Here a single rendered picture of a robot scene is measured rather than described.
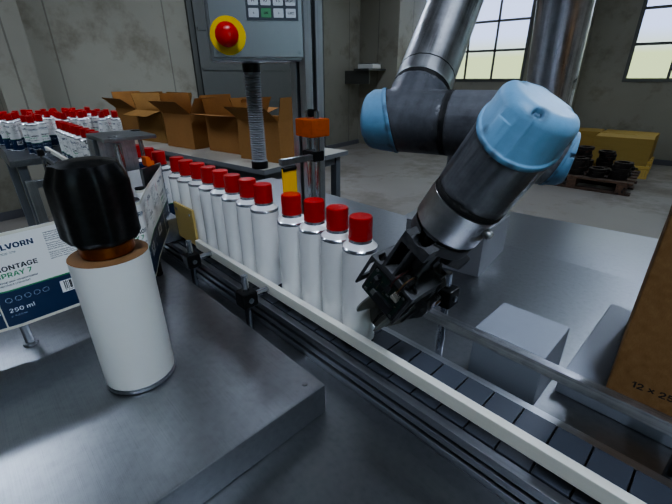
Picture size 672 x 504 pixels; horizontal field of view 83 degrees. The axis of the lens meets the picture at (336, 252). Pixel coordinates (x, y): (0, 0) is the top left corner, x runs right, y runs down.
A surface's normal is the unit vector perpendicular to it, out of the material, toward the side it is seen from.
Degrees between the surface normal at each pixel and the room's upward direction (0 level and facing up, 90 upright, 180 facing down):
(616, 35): 90
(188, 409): 0
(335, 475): 0
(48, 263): 90
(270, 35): 90
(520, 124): 93
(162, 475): 0
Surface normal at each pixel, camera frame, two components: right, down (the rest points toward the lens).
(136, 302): 0.74, 0.28
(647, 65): -0.62, 0.33
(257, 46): 0.16, 0.41
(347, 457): 0.00, -0.91
